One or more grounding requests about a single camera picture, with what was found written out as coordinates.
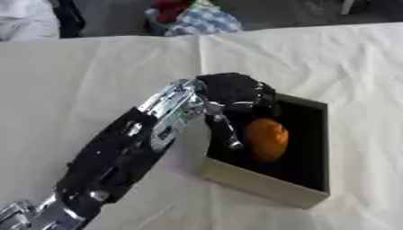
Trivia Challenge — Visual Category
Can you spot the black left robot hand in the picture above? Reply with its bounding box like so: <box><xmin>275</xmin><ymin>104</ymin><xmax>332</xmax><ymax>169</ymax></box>
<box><xmin>195</xmin><ymin>72</ymin><xmax>281</xmax><ymax>151</ymax></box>

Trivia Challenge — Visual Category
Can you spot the orange toy fruit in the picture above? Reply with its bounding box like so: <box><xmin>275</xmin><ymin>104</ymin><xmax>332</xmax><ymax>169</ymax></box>
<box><xmin>242</xmin><ymin>117</ymin><xmax>291</xmax><ymax>163</ymax></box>

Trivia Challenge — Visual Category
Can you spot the tan cardboard box black inside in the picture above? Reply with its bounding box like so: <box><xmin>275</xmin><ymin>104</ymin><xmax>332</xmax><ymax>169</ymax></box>
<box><xmin>200</xmin><ymin>93</ymin><xmax>333</xmax><ymax>209</ymax></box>

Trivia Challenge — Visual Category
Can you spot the blue white checked cloth bundle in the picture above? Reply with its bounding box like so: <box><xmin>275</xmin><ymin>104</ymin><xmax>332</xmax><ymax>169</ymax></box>
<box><xmin>143</xmin><ymin>0</ymin><xmax>246</xmax><ymax>38</ymax></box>

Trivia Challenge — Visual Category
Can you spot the red cloth item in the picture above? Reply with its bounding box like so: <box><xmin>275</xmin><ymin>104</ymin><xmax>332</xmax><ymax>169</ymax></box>
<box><xmin>151</xmin><ymin>0</ymin><xmax>195</xmax><ymax>23</ymax></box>

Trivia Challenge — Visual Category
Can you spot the white furniture leg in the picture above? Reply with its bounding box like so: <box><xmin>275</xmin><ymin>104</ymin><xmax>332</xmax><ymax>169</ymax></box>
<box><xmin>338</xmin><ymin>0</ymin><xmax>359</xmax><ymax>16</ymax></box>

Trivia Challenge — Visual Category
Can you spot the white fabric object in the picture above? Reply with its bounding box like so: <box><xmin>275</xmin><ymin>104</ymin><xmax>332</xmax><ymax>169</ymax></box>
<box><xmin>0</xmin><ymin>0</ymin><xmax>62</xmax><ymax>42</ymax></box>

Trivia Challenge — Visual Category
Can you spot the black chair frame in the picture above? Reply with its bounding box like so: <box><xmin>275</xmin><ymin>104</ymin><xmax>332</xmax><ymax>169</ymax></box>
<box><xmin>51</xmin><ymin>0</ymin><xmax>88</xmax><ymax>39</ymax></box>

